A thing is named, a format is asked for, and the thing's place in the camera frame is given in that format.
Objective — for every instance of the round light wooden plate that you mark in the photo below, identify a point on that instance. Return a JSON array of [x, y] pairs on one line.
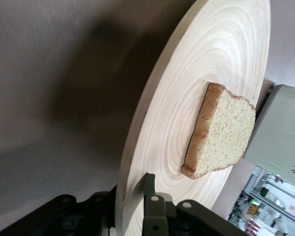
[[199, 61]]

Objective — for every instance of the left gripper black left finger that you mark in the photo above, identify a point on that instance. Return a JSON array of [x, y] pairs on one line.
[[102, 206]]

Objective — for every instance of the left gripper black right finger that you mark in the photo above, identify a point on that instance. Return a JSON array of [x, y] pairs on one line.
[[155, 216]]

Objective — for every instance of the brown bread toast slice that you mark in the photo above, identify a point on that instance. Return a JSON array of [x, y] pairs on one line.
[[226, 132]]

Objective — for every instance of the cream and chrome toaster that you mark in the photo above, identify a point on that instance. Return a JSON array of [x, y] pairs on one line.
[[280, 123]]

